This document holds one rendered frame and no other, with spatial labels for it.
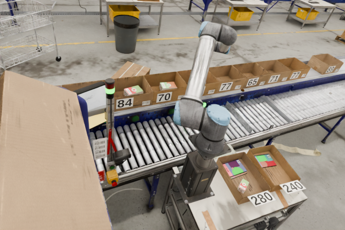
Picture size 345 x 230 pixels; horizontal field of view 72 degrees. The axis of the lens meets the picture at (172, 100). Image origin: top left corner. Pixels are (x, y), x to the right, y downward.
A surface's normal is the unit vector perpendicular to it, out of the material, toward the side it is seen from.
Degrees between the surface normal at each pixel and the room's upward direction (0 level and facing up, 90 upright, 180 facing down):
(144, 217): 0
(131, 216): 0
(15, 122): 33
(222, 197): 0
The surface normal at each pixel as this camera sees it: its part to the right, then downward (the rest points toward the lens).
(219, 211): 0.16, -0.77
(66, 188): 0.63, -0.72
